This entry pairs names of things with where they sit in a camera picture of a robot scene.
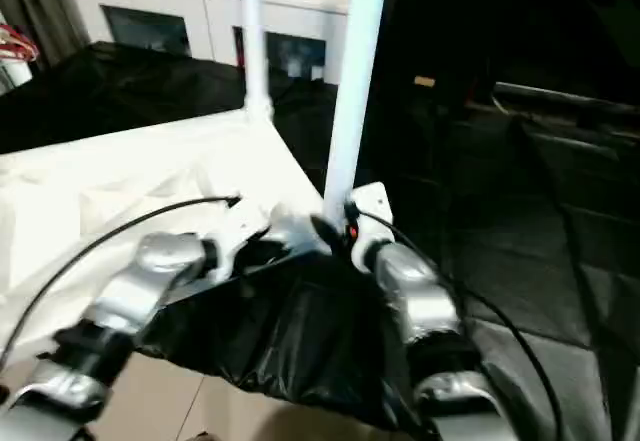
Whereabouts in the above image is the red wire bundle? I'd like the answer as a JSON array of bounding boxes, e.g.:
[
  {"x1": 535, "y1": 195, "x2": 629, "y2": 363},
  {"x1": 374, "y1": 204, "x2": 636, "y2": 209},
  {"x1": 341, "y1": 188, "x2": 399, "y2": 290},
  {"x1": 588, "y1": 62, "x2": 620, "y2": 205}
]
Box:
[{"x1": 0, "y1": 23, "x2": 40, "y2": 63}]

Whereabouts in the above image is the white plastic bin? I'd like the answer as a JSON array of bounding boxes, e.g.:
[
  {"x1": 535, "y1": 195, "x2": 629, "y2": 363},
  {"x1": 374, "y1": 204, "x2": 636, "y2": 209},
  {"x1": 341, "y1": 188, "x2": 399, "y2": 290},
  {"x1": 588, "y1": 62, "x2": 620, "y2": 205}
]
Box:
[{"x1": 0, "y1": 60, "x2": 33, "y2": 96}]

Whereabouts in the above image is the black work mat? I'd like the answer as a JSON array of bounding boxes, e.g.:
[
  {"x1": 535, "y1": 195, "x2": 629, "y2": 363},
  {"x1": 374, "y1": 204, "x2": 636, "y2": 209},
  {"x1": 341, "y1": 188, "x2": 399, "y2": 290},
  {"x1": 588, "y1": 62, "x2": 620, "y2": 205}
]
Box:
[{"x1": 0, "y1": 40, "x2": 640, "y2": 437}]

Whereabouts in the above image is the white sideboard cabinet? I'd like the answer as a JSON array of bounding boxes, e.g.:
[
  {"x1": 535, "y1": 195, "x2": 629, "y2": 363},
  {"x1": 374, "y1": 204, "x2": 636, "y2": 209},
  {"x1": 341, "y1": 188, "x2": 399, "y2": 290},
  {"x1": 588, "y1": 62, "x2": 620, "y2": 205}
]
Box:
[{"x1": 64, "y1": 0, "x2": 351, "y2": 85}]

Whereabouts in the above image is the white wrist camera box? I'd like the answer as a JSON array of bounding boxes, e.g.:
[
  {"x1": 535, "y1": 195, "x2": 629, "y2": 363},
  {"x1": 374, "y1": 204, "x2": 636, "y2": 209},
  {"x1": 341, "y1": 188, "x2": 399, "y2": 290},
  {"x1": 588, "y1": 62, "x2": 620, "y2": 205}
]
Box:
[
  {"x1": 199, "y1": 195, "x2": 272, "y2": 283},
  {"x1": 344, "y1": 181, "x2": 396, "y2": 273}
]

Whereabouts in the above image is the grey curtain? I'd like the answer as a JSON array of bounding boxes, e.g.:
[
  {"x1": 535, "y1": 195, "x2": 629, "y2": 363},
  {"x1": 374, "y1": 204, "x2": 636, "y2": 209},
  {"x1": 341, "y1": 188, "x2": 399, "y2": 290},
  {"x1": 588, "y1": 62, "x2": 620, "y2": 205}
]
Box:
[{"x1": 0, "y1": 0, "x2": 92, "y2": 70}]

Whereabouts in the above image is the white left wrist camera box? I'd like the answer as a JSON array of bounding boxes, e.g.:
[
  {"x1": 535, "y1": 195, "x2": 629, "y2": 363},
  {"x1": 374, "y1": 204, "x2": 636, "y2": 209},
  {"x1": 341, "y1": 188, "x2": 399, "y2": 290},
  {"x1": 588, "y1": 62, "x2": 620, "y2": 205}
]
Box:
[{"x1": 199, "y1": 195, "x2": 272, "y2": 283}]

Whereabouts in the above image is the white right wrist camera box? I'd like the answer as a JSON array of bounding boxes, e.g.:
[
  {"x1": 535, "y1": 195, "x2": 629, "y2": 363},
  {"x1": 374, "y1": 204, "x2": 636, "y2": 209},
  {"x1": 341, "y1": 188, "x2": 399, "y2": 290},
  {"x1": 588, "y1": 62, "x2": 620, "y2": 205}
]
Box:
[{"x1": 344, "y1": 181, "x2": 396, "y2": 273}]

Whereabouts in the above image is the white plastic table top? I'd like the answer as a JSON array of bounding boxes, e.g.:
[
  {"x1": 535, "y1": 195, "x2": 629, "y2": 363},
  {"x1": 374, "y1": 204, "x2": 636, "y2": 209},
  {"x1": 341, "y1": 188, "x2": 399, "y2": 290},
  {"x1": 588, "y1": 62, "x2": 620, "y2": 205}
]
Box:
[{"x1": 0, "y1": 109, "x2": 351, "y2": 362}]

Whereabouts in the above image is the white patterned jug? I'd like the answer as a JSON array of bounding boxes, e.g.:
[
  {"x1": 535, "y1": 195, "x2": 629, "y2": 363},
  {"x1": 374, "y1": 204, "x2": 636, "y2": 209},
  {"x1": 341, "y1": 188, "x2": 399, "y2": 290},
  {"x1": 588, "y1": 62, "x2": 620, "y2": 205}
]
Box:
[{"x1": 285, "y1": 45, "x2": 311, "y2": 78}]

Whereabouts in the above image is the white plastic table leg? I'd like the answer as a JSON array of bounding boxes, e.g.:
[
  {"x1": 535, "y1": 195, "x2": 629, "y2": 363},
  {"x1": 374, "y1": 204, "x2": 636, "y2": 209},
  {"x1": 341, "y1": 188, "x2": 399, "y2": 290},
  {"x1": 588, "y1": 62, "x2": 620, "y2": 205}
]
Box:
[
  {"x1": 237, "y1": 0, "x2": 275, "y2": 123},
  {"x1": 322, "y1": 0, "x2": 392, "y2": 242}
]

